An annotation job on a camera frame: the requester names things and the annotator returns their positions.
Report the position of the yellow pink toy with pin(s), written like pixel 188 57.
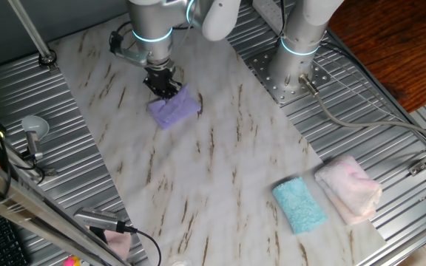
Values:
pixel 73 261

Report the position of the grey round camera on stand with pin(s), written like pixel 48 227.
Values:
pixel 34 129

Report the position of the slanted aluminium pole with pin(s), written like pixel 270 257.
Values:
pixel 32 33

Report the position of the marble pattern table sheet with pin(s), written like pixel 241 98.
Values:
pixel 216 196

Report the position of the silver bar-shaped camera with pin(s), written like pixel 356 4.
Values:
pixel 94 218

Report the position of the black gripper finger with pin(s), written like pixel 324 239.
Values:
pixel 175 88
pixel 162 92

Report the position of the wrist camera with metal bracket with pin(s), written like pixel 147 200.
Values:
pixel 133 55

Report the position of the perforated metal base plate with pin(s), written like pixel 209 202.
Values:
pixel 272 83

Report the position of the small pink cloth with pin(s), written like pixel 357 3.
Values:
pixel 120 244

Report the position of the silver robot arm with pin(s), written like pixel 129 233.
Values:
pixel 150 22

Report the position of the pink white folded towel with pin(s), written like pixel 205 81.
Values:
pixel 350 186

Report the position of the clear plastic cup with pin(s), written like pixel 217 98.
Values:
pixel 179 261

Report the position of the aluminium frame beam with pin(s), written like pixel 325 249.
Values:
pixel 17 201

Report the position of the teal terry cloth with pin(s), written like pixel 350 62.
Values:
pixel 300 205

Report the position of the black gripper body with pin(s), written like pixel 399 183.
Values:
pixel 159 75

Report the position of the purple terry cloth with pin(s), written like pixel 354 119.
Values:
pixel 174 109

